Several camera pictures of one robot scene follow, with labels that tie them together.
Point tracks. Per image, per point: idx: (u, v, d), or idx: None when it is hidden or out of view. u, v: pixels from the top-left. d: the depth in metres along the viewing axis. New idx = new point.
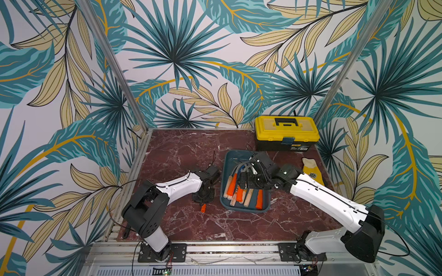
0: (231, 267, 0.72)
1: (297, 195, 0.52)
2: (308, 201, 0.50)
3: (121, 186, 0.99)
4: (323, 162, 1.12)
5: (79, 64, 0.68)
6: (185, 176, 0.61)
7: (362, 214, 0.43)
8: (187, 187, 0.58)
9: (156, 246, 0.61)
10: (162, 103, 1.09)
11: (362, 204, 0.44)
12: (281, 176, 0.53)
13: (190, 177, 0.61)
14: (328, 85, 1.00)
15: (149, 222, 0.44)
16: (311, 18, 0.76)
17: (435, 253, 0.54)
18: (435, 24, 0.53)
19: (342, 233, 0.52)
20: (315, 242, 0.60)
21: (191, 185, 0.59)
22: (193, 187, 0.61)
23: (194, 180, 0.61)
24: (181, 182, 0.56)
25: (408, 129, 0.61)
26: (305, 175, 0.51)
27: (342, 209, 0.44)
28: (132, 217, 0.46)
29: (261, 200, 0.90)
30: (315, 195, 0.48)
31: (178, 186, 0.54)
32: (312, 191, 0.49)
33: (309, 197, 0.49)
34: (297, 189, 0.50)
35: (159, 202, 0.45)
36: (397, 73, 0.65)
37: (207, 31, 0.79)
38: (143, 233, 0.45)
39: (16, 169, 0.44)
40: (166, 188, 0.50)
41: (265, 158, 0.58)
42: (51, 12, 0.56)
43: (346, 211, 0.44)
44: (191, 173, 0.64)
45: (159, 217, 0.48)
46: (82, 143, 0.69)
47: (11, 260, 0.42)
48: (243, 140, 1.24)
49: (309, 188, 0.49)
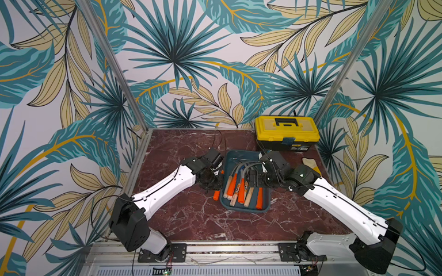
0: (231, 267, 0.72)
1: (312, 199, 0.48)
2: (323, 207, 0.47)
3: (121, 186, 0.99)
4: (323, 162, 1.12)
5: (79, 64, 0.68)
6: (170, 176, 0.51)
7: (382, 228, 0.41)
8: (175, 189, 0.50)
9: (154, 248, 0.60)
10: (162, 103, 1.09)
11: (383, 218, 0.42)
12: (297, 178, 0.49)
13: (177, 175, 0.51)
14: (328, 85, 1.00)
15: (129, 240, 0.41)
16: (311, 18, 0.76)
17: (435, 253, 0.54)
18: (435, 24, 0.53)
19: (350, 241, 0.50)
20: (316, 245, 0.60)
21: (181, 184, 0.51)
22: (185, 186, 0.53)
23: (182, 179, 0.51)
24: (164, 187, 0.48)
25: (408, 130, 0.61)
26: (322, 180, 0.48)
27: (361, 220, 0.42)
28: (117, 231, 0.44)
29: (261, 200, 0.90)
30: (334, 203, 0.45)
31: (160, 193, 0.46)
32: (331, 198, 0.45)
33: (325, 203, 0.46)
34: (313, 194, 0.46)
35: (136, 220, 0.40)
36: (396, 73, 0.65)
37: (207, 31, 0.79)
38: (130, 246, 0.43)
39: (16, 169, 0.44)
40: (143, 200, 0.44)
41: (278, 158, 0.54)
42: (51, 12, 0.56)
43: (366, 223, 0.41)
44: (178, 170, 0.53)
45: (144, 230, 0.44)
46: (82, 143, 0.69)
47: (11, 260, 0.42)
48: (243, 140, 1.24)
49: (327, 195, 0.46)
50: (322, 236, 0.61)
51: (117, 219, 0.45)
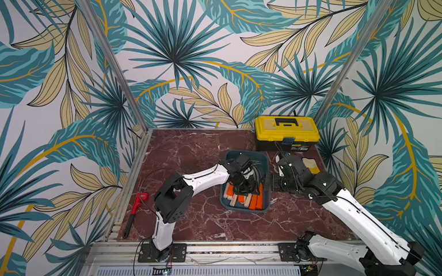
0: (231, 267, 0.72)
1: (331, 210, 0.46)
2: (342, 219, 0.45)
3: (121, 186, 0.99)
4: (323, 162, 1.12)
5: (79, 64, 0.68)
6: (212, 168, 0.60)
7: (404, 251, 0.39)
8: (213, 180, 0.58)
9: (160, 244, 0.62)
10: (162, 103, 1.09)
11: (404, 240, 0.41)
12: (319, 187, 0.45)
13: (217, 170, 0.60)
14: (328, 85, 1.00)
15: (173, 210, 0.47)
16: (311, 19, 0.76)
17: (435, 254, 0.54)
18: (434, 25, 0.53)
19: (360, 254, 0.49)
20: (319, 249, 0.60)
21: (218, 178, 0.60)
22: (219, 180, 0.61)
23: (220, 173, 0.60)
24: (206, 175, 0.56)
25: (408, 130, 0.61)
26: (346, 193, 0.45)
27: (383, 241, 0.40)
28: (162, 202, 0.50)
29: (261, 200, 0.90)
30: (357, 218, 0.42)
31: (204, 179, 0.55)
32: (354, 213, 0.43)
33: (346, 217, 0.44)
34: (336, 207, 0.44)
35: (186, 193, 0.47)
36: (397, 73, 0.65)
37: (207, 31, 0.79)
38: (170, 218, 0.49)
39: (16, 169, 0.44)
40: (191, 180, 0.52)
41: (298, 163, 0.50)
42: (51, 12, 0.56)
43: (388, 244, 0.40)
44: (218, 165, 0.63)
45: (185, 207, 0.51)
46: (82, 143, 0.69)
47: (11, 260, 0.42)
48: (243, 140, 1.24)
49: (350, 209, 0.43)
50: (326, 240, 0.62)
51: (164, 191, 0.50)
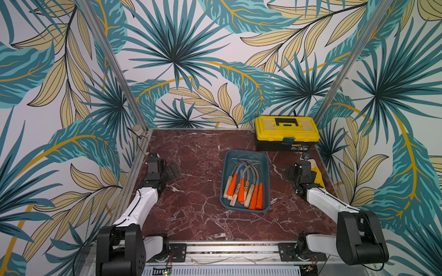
0: (231, 267, 0.72)
1: (311, 198, 0.62)
2: (319, 205, 0.59)
3: (121, 186, 0.99)
4: (323, 162, 1.12)
5: (79, 64, 0.68)
6: (137, 196, 0.55)
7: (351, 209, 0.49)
8: (148, 201, 0.55)
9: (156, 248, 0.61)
10: (162, 103, 1.09)
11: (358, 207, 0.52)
12: (305, 187, 0.65)
13: (143, 194, 0.56)
14: (328, 85, 1.00)
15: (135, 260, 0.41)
16: (311, 18, 0.76)
17: (435, 253, 0.54)
18: (434, 24, 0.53)
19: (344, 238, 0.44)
20: (314, 239, 0.62)
21: (150, 197, 0.57)
22: (153, 199, 0.58)
23: (149, 193, 0.57)
24: (138, 203, 0.51)
25: (408, 129, 0.61)
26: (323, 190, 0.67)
27: (337, 205, 0.52)
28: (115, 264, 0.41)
29: (261, 200, 0.90)
30: (322, 195, 0.59)
31: (138, 209, 0.49)
32: (320, 193, 0.60)
33: (318, 199, 0.59)
34: (311, 192, 0.62)
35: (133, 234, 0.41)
36: (397, 73, 0.65)
37: (207, 31, 0.79)
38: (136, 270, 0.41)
39: (16, 169, 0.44)
40: (127, 219, 0.45)
41: (307, 169, 0.69)
42: (51, 12, 0.56)
43: (339, 206, 0.51)
44: (141, 191, 0.57)
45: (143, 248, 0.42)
46: (82, 143, 0.69)
47: (11, 260, 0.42)
48: (243, 140, 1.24)
49: (319, 191, 0.61)
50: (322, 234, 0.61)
51: (107, 256, 0.42)
